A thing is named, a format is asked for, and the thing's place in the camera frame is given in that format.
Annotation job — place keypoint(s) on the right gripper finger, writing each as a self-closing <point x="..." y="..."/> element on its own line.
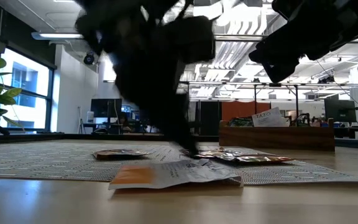
<point x="278" y="56"/>

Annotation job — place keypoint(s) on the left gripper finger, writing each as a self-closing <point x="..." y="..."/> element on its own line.
<point x="154" y="105"/>
<point x="182" y="105"/>

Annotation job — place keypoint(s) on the blackcurrant tea packet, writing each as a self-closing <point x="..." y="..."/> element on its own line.
<point x="241" y="122"/>

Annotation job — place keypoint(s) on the Tazo orange tea packet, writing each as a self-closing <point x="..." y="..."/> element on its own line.
<point x="172" y="174"/>
<point x="269" y="118"/>

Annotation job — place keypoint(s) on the background black robot arm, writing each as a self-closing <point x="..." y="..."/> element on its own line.
<point x="301" y="118"/>

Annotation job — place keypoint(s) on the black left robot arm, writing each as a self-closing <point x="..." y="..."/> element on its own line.
<point x="110" y="6"/>

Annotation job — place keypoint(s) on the wooden tea box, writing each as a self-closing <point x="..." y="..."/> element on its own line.
<point x="275" y="138"/>

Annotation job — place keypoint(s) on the black cabinet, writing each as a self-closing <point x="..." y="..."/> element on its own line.
<point x="210" y="118"/>

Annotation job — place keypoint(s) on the person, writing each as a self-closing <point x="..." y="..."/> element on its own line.
<point x="123" y="121"/>

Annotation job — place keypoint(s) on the black computer monitor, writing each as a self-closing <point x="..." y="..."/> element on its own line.
<point x="106" y="108"/>
<point x="340" y="110"/>

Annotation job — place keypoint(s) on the orange partition panel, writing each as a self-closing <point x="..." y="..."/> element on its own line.
<point x="241" y="110"/>

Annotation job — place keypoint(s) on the thin tripod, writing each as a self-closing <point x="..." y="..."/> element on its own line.
<point x="81" y="121"/>

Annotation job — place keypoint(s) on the long ceiling light strip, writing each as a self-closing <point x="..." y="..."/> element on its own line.
<point x="61" y="35"/>

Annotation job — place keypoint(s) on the grey woven placemat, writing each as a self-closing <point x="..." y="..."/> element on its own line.
<point x="42" y="161"/>

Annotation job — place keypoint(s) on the large window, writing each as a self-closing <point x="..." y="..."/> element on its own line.
<point x="23" y="93"/>

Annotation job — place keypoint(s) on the background black frame rig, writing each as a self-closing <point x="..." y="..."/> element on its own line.
<point x="291" y="84"/>

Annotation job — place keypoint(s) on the black ceiling camera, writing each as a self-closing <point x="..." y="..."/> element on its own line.
<point x="89" y="58"/>
<point x="327" y="79"/>

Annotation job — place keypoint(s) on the black aluminium table frame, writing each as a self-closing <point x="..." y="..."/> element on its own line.
<point x="73" y="137"/>

